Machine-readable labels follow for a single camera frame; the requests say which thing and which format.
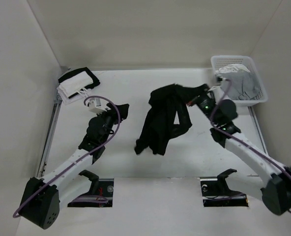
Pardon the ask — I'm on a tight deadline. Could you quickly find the folded black tank top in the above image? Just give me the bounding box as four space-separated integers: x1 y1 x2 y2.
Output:
58 67 100 87

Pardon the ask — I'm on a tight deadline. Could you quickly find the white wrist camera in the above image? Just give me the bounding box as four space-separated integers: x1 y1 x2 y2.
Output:
86 98 105 114
212 75 232 91

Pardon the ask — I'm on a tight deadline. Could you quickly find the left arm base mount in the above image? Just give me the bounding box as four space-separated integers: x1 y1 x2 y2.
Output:
67 170 114 207

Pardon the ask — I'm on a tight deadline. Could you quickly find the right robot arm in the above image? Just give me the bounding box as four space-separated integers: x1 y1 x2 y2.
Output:
188 91 291 215

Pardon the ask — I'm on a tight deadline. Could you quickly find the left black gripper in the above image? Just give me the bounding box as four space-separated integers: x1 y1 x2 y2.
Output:
95 103 128 144

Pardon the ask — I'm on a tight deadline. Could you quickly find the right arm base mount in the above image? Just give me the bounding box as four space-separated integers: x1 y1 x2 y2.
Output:
200 169 249 207

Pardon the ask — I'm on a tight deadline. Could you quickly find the folded white tank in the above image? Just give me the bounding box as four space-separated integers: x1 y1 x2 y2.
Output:
57 87 91 105
59 71 93 97

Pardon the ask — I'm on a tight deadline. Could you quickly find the right metal table rail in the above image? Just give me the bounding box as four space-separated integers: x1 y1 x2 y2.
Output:
248 107 268 155

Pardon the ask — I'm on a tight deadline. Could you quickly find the grey tank top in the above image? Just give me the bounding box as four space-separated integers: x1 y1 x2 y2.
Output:
217 70 260 100

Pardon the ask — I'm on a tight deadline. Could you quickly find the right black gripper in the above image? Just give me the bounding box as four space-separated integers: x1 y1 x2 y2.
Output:
174 84 220 125

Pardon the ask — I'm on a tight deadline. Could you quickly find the metal table rail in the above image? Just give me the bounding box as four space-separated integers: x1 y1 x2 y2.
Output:
248 107 268 155
35 95 62 177

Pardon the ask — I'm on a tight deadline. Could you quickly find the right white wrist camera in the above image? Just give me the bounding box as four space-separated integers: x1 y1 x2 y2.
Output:
212 75 232 91

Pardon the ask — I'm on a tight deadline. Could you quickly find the left metal table rail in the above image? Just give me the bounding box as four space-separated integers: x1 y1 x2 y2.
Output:
35 95 62 177

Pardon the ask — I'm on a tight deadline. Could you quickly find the black tank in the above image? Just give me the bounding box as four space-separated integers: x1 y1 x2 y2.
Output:
134 84 209 155
58 67 100 87

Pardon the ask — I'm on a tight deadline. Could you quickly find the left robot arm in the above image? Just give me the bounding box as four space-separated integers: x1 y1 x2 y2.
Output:
15 103 129 230

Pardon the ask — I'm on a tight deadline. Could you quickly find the white tank top in basket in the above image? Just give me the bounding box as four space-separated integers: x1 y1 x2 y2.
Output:
215 63 251 74

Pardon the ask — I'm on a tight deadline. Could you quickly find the bottom folded white tank top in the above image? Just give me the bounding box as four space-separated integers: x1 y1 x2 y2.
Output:
57 87 91 105

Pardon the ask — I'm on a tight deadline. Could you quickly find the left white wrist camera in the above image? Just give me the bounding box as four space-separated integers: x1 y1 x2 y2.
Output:
86 98 105 114

